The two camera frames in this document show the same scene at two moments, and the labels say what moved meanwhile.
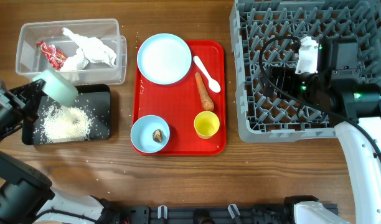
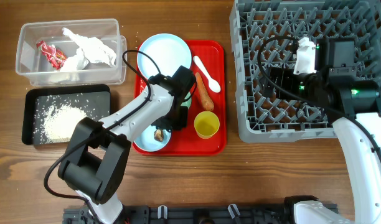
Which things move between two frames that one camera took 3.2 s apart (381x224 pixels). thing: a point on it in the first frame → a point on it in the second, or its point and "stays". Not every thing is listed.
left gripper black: x=31 y=104 → x=180 y=124
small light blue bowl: x=149 y=134 stays
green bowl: x=58 y=87 → x=187 y=103
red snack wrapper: x=56 y=58 stays
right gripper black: x=284 y=74 stays
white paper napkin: x=91 y=50 stays
